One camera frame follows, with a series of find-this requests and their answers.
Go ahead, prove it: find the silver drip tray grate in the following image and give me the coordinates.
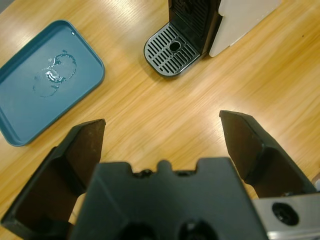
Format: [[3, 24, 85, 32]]
[[143, 21, 203, 80]]

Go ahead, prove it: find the teal plastic tray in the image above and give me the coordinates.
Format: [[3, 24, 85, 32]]
[[0, 19, 106, 148]]

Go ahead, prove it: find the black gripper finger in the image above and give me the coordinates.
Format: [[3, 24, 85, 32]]
[[219, 110, 318, 200], [0, 118, 107, 236]]

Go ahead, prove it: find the white capsule coffee machine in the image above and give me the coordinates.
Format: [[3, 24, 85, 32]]
[[167, 0, 283, 58]]

